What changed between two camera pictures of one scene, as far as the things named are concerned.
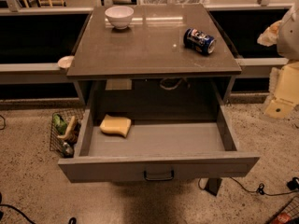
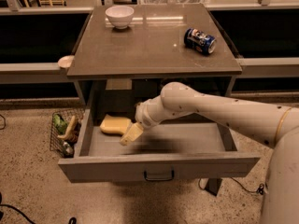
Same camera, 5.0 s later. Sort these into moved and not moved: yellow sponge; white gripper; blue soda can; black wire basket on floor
Moved: white gripper
Not moved: black wire basket on floor; blue soda can; yellow sponge
